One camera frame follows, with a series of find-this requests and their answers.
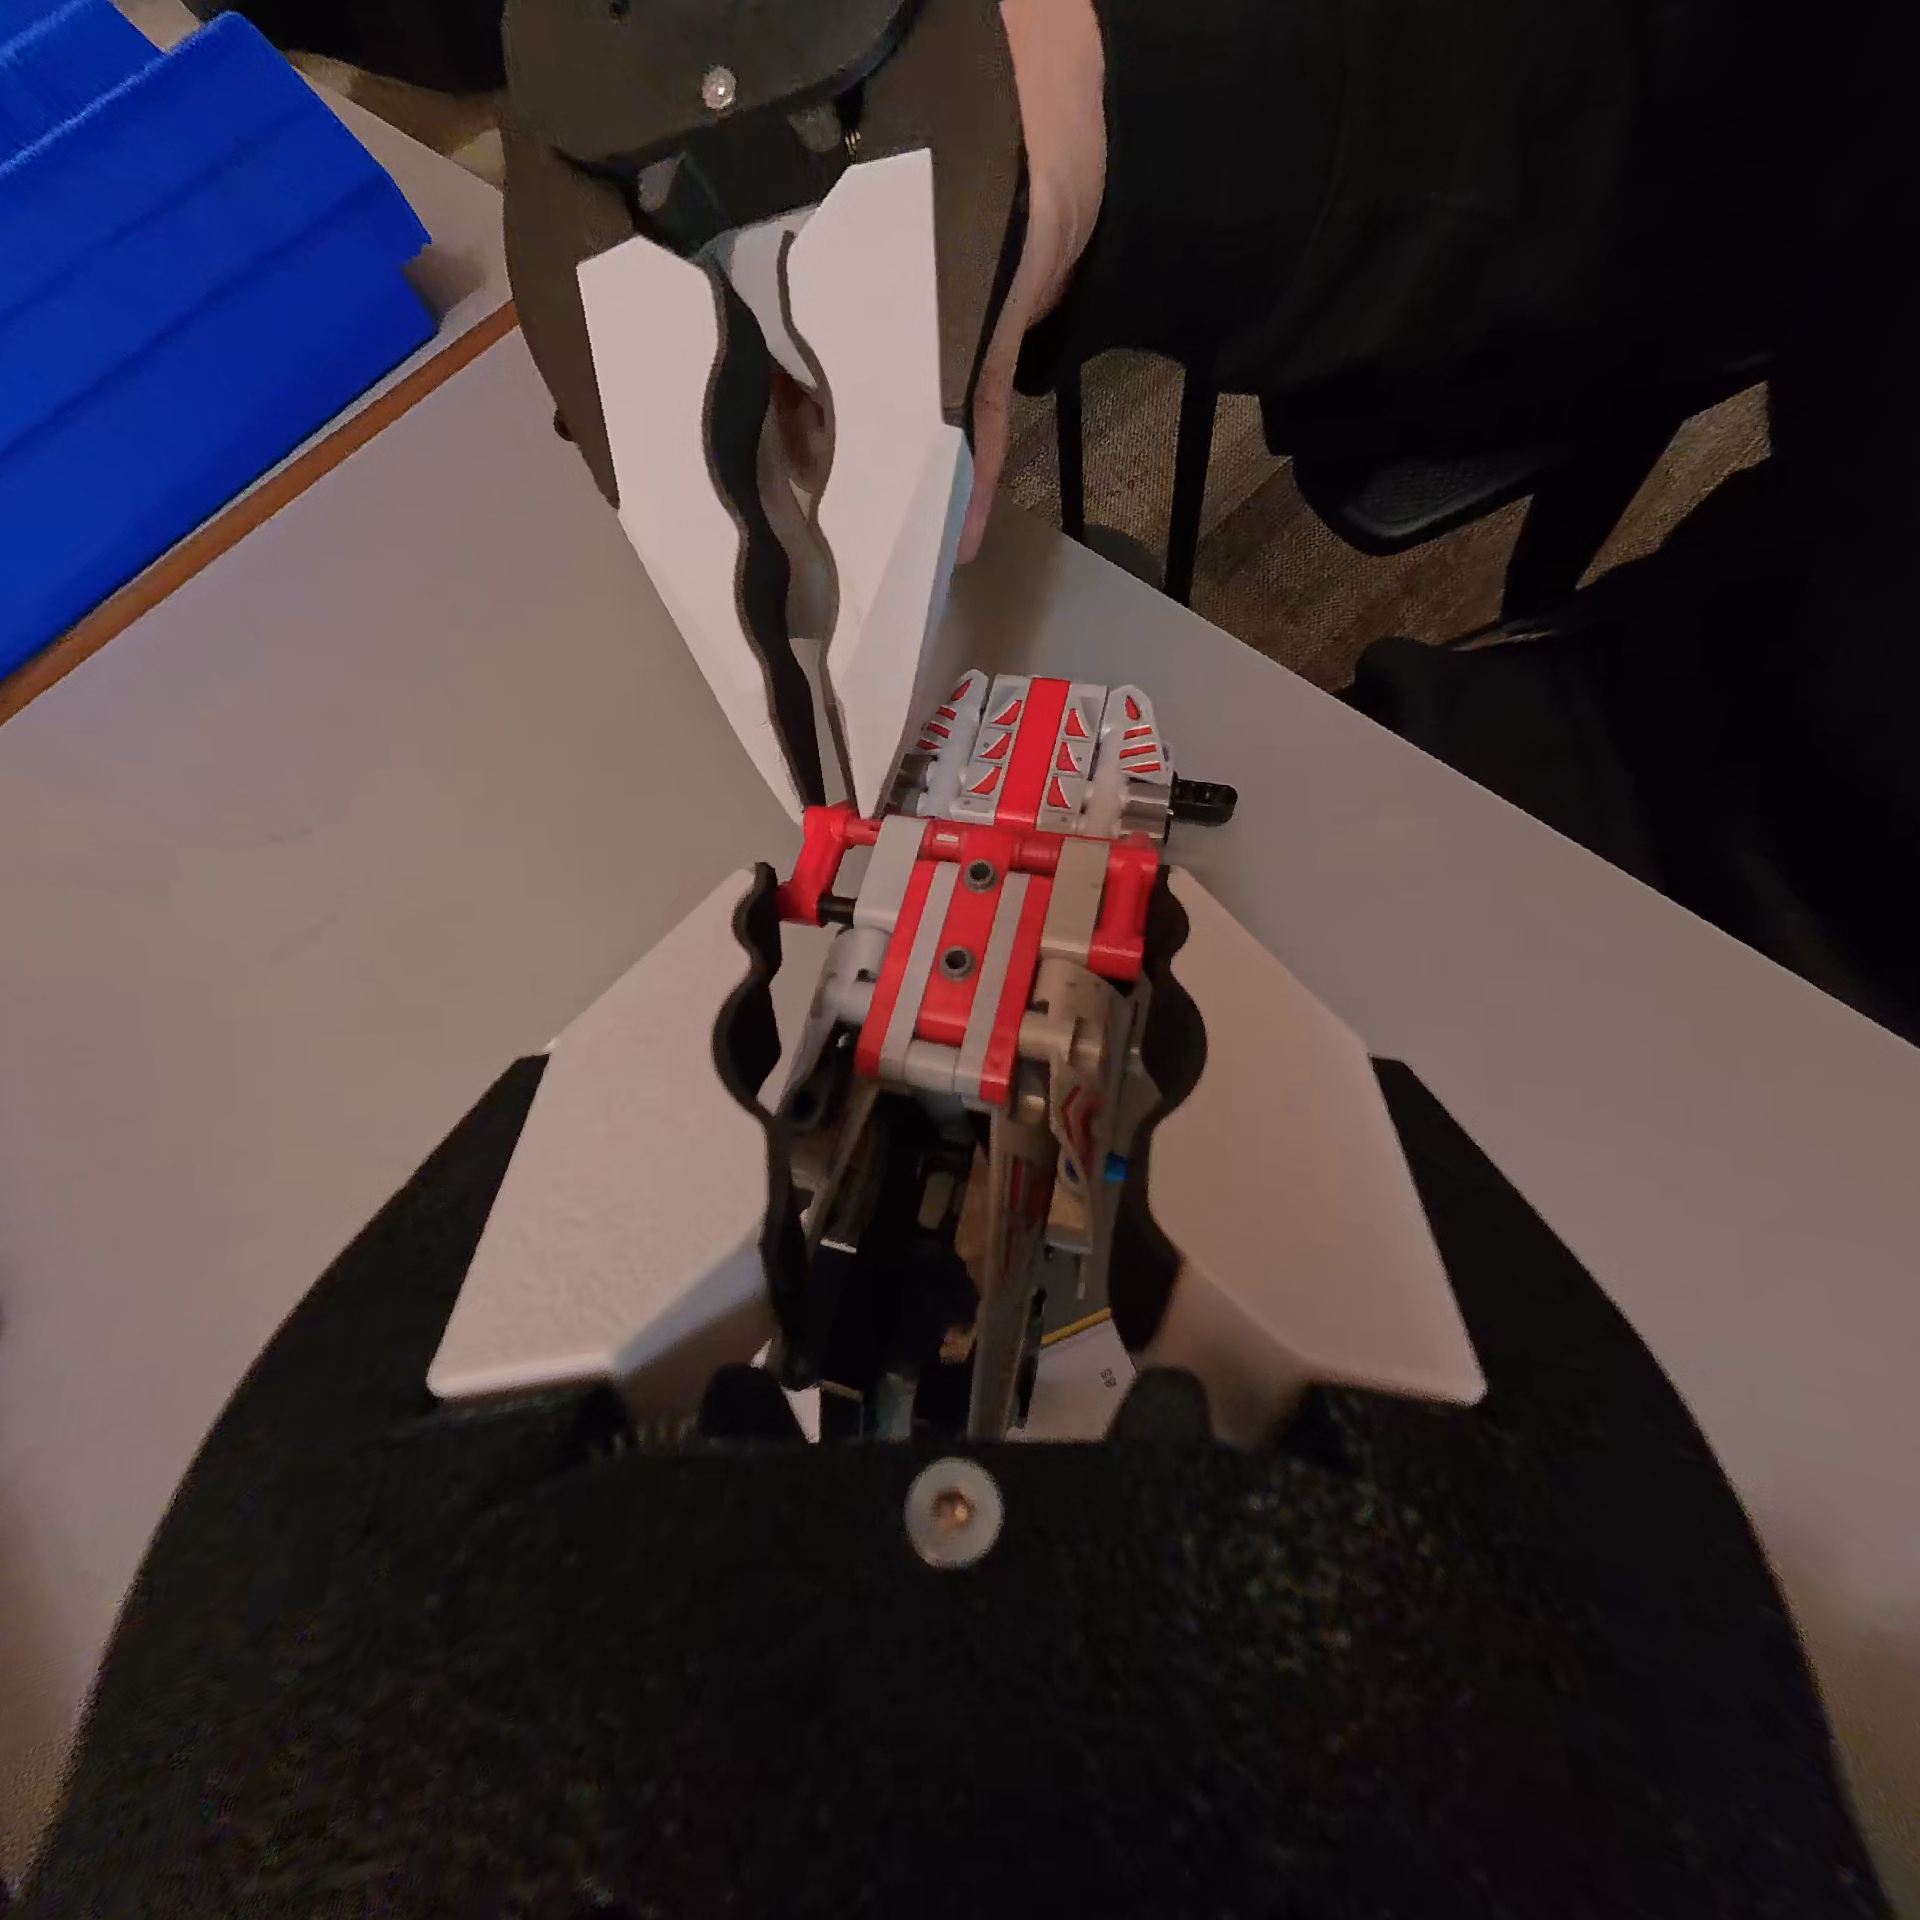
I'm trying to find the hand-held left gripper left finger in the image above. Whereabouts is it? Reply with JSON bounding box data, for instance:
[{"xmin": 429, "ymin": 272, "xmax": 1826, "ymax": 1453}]
[{"xmin": 424, "ymin": 865, "xmax": 822, "ymax": 1444}]

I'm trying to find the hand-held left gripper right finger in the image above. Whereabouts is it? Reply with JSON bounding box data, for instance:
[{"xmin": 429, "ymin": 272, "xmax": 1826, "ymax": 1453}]
[{"xmin": 1115, "ymin": 865, "xmax": 1491, "ymax": 1449}]

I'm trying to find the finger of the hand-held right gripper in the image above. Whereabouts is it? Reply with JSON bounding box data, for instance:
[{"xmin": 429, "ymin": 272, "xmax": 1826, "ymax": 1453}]
[
  {"xmin": 573, "ymin": 239, "xmax": 833, "ymax": 827},
  {"xmin": 764, "ymin": 145, "xmax": 982, "ymax": 820}
]

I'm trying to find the red grey toy brick truck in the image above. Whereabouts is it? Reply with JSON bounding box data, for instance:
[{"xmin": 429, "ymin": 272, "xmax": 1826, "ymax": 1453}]
[{"xmin": 764, "ymin": 672, "xmax": 1237, "ymax": 1444}]

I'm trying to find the person's right forearm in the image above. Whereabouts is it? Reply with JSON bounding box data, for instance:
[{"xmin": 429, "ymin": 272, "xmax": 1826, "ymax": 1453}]
[{"xmin": 1009, "ymin": 0, "xmax": 1920, "ymax": 497}]

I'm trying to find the grey desk with brown edge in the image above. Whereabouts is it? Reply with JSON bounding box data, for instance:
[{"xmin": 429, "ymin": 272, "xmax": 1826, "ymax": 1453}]
[{"xmin": 0, "ymin": 56, "xmax": 519, "ymax": 731}]

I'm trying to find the person's right hand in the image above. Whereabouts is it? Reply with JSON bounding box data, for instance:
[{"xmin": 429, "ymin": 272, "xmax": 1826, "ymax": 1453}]
[{"xmin": 962, "ymin": 0, "xmax": 1115, "ymax": 567}]

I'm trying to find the blue storage bin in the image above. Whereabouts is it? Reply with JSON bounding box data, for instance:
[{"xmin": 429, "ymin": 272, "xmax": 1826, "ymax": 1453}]
[{"xmin": 0, "ymin": 0, "xmax": 440, "ymax": 686}]

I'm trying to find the person's black clothing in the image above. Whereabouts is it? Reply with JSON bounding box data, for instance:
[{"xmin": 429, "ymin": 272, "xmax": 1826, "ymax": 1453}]
[{"xmin": 1340, "ymin": 350, "xmax": 1920, "ymax": 1052}]

